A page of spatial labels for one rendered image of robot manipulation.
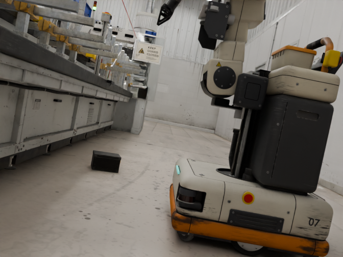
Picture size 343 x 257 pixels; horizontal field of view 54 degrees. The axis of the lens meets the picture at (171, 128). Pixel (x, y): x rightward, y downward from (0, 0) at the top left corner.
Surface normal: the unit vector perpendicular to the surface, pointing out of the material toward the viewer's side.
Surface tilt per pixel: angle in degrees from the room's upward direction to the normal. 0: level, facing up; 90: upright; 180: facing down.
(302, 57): 92
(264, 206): 90
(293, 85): 90
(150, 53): 90
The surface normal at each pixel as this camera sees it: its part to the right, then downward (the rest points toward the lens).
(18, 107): 0.03, 0.06
